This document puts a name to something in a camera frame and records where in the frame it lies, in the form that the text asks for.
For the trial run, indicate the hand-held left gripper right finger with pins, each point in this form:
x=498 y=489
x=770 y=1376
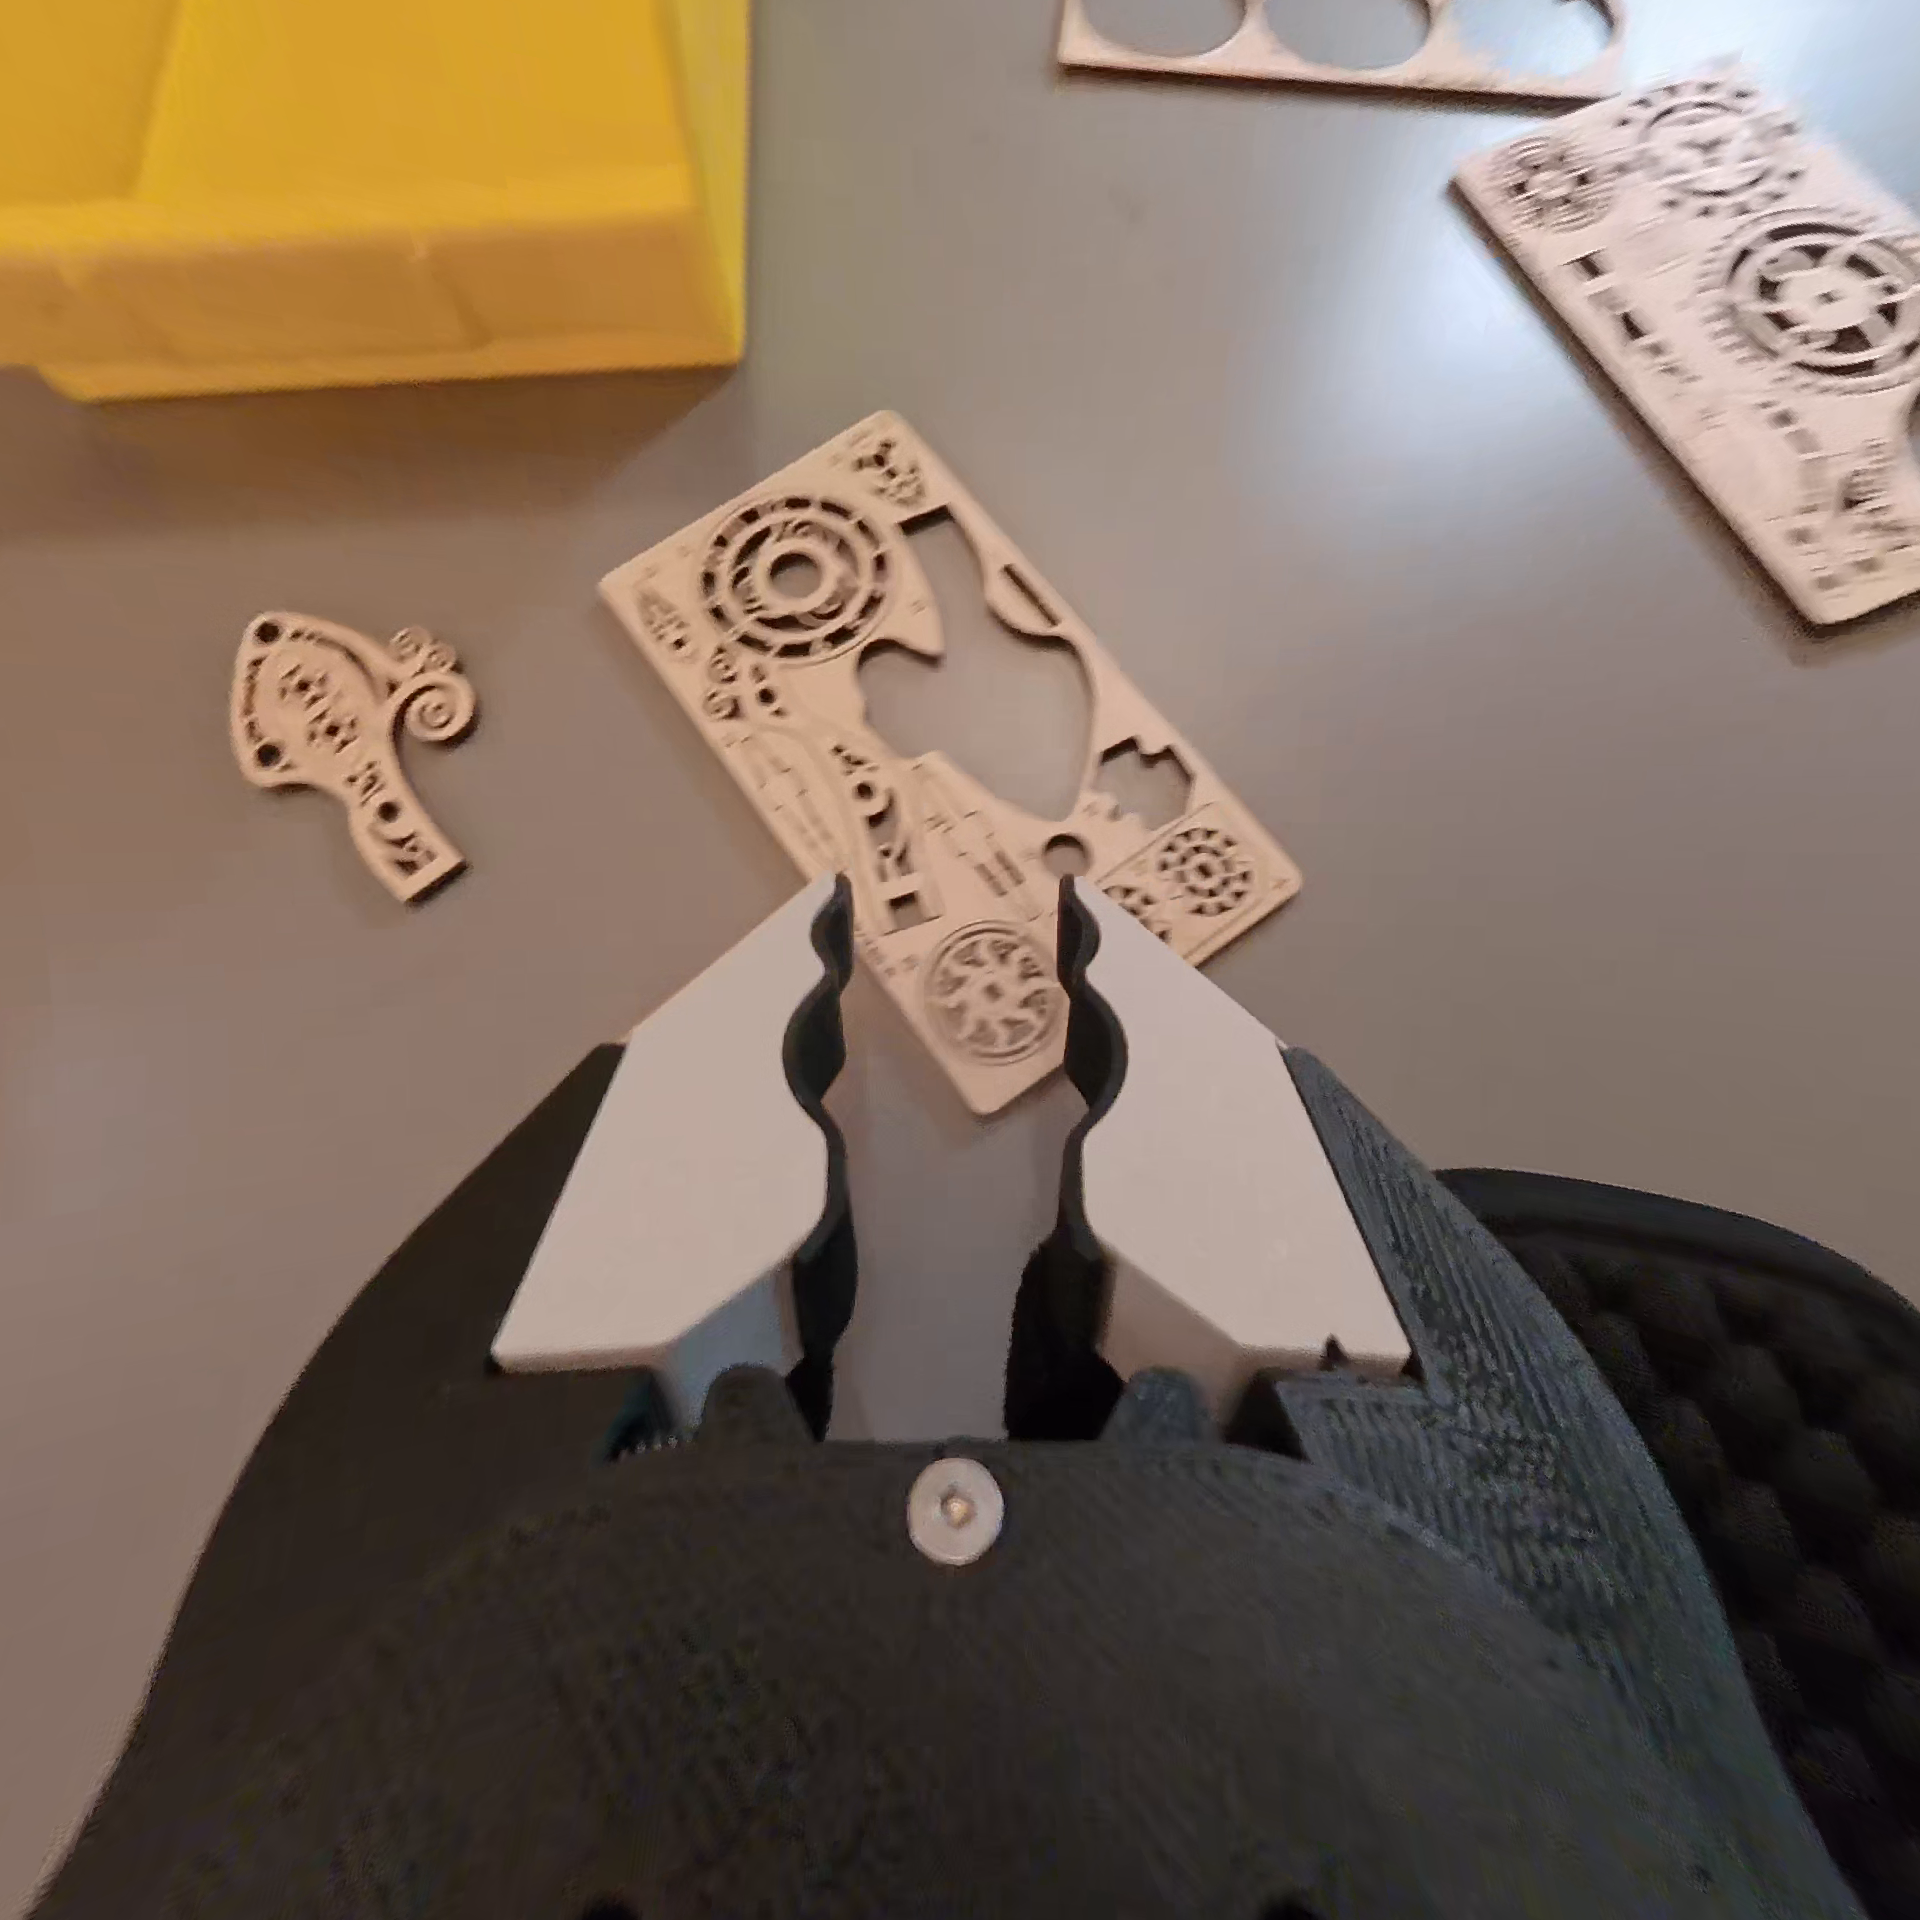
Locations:
x=1216 y=1199

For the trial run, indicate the wooden sheet with round holes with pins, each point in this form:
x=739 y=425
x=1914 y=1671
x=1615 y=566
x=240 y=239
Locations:
x=1257 y=57

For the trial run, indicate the grey desk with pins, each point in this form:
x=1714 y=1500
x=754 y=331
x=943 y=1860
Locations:
x=1349 y=749

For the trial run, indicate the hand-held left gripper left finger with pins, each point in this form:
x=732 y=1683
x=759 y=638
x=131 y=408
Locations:
x=689 y=1185

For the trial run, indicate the yellow plastic bin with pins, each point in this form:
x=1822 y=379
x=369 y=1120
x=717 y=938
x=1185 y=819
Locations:
x=452 y=284

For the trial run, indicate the wooden sheet with large gears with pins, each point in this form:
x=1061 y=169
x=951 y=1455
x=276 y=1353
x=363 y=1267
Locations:
x=1726 y=436

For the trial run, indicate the mushroom-shaped wooden piece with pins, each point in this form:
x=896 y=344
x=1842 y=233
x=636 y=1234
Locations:
x=325 y=707

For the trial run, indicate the black mesh office chair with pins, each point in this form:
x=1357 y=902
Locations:
x=1772 y=1425

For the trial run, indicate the wooden sheet with curved cutout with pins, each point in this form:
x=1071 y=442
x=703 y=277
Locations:
x=780 y=749

